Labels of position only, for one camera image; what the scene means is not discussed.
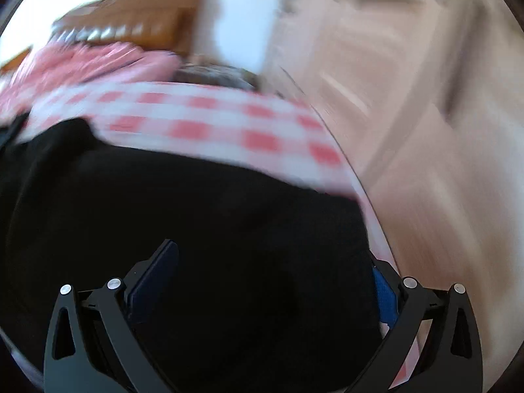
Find light wooden wardrobe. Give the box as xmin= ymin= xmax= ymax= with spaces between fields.
xmin=262 ymin=0 xmax=524 ymax=308

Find grey patterned cloth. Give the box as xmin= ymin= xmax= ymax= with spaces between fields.
xmin=171 ymin=63 xmax=259 ymax=92

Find pink floral pillow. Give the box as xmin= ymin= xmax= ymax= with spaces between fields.
xmin=0 ymin=42 xmax=183 ymax=109

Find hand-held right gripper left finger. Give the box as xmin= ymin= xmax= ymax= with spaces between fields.
xmin=43 ymin=239 xmax=179 ymax=393

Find red white checkered bedsheet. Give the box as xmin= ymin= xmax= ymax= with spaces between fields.
xmin=0 ymin=80 xmax=422 ymax=392

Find wooden headboard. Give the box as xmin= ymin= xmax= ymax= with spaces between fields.
xmin=0 ymin=0 xmax=224 ymax=75

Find black pants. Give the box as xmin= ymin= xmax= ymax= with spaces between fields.
xmin=0 ymin=117 xmax=396 ymax=393

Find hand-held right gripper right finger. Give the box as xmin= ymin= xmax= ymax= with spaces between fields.
xmin=346 ymin=250 xmax=484 ymax=393

